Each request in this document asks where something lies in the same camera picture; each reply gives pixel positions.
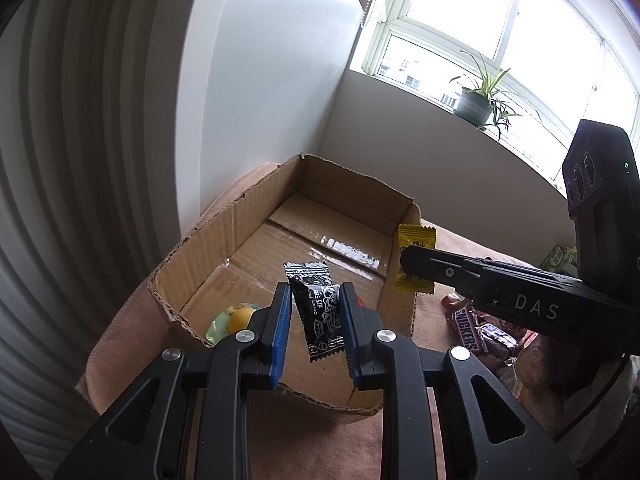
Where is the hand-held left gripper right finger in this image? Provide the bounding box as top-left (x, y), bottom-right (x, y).
top-left (340, 282), bottom-right (581, 480)

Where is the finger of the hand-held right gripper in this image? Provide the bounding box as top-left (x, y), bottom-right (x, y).
top-left (400, 245), bottom-right (501, 306)

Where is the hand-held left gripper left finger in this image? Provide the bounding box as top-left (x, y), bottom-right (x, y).
top-left (52, 281), bottom-right (293, 480)

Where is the yellow candy packet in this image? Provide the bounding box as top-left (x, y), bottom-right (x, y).
top-left (395, 223), bottom-right (437, 294)

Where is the black candy packet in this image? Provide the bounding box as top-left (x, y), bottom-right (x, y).
top-left (283, 261), bottom-right (346, 362)

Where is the cardboard box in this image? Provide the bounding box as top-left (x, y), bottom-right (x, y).
top-left (147, 152), bottom-right (422, 426)

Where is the person's right hand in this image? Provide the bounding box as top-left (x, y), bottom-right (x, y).
top-left (517, 332), bottom-right (626, 436)

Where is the green carton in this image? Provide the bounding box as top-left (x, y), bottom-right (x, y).
top-left (539, 244), bottom-right (578, 276)

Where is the green yellow jelly cup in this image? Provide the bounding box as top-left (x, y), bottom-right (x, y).
top-left (206, 302), bottom-right (261, 348)

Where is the brown chocolate bar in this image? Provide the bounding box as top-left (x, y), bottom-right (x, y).
top-left (450, 305), bottom-right (483, 356)

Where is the small dark chocolate bar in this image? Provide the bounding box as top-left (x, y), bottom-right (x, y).
top-left (475, 322), bottom-right (518, 358)

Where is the potted spider plant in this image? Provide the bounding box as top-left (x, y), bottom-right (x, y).
top-left (448, 50), bottom-right (543, 141)

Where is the white refrigerator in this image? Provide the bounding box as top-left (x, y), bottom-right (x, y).
top-left (175, 0), bottom-right (366, 231)

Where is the white framed window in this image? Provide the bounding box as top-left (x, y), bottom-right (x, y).
top-left (350, 0), bottom-right (640, 201)

